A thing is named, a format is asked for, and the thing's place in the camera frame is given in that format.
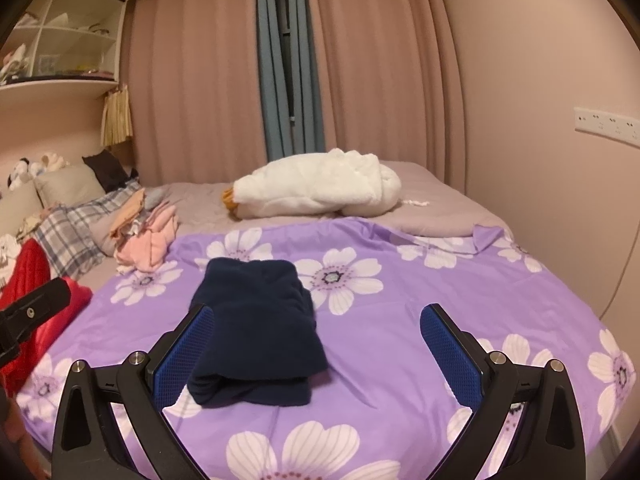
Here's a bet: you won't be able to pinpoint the purple floral blanket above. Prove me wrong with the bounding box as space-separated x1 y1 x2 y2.
15 217 623 480

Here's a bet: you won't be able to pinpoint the pink curtain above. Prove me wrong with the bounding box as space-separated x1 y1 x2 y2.
122 0 268 186
305 0 468 196

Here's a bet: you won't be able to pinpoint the yellow tassel hanging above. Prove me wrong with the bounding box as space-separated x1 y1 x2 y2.
101 85 134 147

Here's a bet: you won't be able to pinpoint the dark brown pillow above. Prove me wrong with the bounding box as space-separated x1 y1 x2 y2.
82 149 138 193

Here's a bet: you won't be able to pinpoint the large beige pillow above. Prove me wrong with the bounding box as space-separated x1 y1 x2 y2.
0 180 46 241

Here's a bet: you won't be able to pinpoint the red quilted garment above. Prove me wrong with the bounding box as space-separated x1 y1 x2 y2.
0 238 94 396

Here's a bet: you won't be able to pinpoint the pale plush toy on shelf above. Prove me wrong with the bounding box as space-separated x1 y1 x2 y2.
0 44 28 82

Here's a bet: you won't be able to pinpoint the white wall socket strip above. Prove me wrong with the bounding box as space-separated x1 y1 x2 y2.
573 106 640 141

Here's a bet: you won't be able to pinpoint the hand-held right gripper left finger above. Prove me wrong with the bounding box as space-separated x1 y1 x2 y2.
51 302 216 480

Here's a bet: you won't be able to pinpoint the blue-grey curtain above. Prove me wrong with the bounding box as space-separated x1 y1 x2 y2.
256 0 326 161

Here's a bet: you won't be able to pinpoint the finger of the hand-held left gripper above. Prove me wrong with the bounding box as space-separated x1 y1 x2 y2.
7 276 71 335

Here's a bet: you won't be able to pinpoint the navy fleece jacket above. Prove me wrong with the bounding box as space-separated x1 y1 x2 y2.
187 256 329 407

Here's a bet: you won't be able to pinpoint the pile of pink clothes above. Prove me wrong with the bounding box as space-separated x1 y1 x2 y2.
109 187 181 273

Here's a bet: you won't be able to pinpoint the white crumpled clothes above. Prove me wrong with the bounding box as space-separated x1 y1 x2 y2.
0 232 23 267

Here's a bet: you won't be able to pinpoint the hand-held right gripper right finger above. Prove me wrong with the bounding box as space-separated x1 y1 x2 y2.
420 302 586 480

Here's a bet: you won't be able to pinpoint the white wall shelf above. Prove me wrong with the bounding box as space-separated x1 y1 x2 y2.
0 0 126 106

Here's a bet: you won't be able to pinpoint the grey bed sheet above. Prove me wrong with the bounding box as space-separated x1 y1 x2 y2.
82 160 511 281

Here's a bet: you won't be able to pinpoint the white goose plush toy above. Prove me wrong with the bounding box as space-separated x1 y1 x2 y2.
222 148 403 221

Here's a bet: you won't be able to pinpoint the small beige pillow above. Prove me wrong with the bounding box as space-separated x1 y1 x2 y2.
35 162 106 208

